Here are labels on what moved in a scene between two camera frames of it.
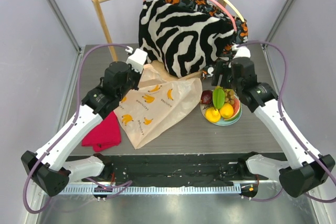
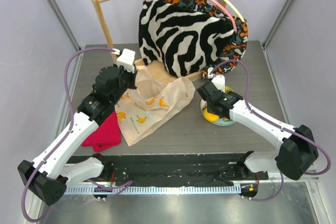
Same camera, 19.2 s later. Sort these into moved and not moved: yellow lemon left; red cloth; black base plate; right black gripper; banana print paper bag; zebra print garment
Moved: banana print paper bag; right black gripper
Not moved: zebra print garment; yellow lemon left; black base plate; red cloth
